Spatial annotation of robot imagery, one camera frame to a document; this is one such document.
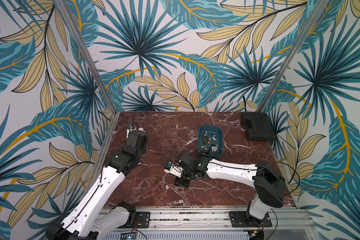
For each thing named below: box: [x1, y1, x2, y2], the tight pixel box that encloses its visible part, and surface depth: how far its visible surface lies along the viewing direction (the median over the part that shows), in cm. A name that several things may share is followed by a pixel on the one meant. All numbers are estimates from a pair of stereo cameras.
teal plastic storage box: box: [197, 124, 224, 158], surface depth 103 cm
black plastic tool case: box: [241, 112, 277, 142], surface depth 108 cm
